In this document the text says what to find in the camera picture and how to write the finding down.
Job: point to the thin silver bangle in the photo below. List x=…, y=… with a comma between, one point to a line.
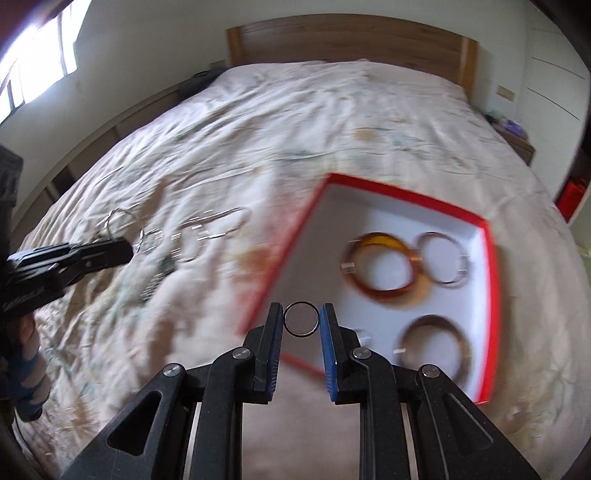
x=445, y=260

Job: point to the wooden headboard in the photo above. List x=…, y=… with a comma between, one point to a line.
x=351, y=37

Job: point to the floral cream bedspread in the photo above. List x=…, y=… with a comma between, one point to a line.
x=264, y=137

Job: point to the left gloved hand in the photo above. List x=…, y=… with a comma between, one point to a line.
x=28, y=383

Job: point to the red bag in wardrobe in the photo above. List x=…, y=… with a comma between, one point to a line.
x=570, y=198

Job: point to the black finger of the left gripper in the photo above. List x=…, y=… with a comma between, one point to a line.
x=97, y=256

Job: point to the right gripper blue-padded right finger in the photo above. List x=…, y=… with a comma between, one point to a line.
x=338, y=343

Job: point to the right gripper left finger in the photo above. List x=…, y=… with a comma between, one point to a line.
x=267, y=352

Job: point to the red jewelry box white interior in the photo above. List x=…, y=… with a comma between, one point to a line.
x=307, y=275

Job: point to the white open wardrobe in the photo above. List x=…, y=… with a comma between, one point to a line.
x=554, y=101

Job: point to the dark brown bangle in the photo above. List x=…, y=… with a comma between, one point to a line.
x=434, y=339

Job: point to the amber tortoiseshell bangle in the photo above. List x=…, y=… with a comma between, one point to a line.
x=382, y=267

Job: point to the bright window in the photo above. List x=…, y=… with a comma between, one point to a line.
x=40, y=57

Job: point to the wooden nightstand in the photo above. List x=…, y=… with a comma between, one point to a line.
x=514, y=135

